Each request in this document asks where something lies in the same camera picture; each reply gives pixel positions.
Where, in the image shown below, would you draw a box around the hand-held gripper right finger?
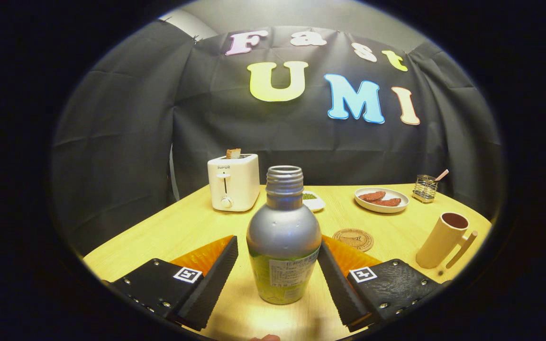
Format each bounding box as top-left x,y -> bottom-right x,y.
317,235 -> 451,333

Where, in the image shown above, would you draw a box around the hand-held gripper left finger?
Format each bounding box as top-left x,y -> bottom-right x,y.
107,235 -> 239,332

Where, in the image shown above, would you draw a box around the round cork coaster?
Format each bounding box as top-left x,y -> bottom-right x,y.
333,228 -> 374,252

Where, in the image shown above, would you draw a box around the silver bottle with green label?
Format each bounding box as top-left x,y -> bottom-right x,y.
246,165 -> 322,305

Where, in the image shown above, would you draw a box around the beige cup with wooden handle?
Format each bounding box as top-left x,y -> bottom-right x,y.
416,212 -> 478,269

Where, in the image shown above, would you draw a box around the wooden table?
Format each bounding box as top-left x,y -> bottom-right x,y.
82,184 -> 493,341

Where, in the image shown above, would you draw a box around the white round plate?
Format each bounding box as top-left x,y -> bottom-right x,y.
354,187 -> 410,214

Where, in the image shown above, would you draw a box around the white divided dish of beans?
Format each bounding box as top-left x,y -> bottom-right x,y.
301,191 -> 326,212

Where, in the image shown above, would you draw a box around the white toaster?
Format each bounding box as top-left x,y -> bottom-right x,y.
207,153 -> 260,212

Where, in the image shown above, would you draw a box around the black backdrop cloth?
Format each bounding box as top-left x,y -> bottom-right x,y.
50,19 -> 503,256

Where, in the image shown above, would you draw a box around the metal wire holder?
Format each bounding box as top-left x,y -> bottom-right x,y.
412,175 -> 438,203

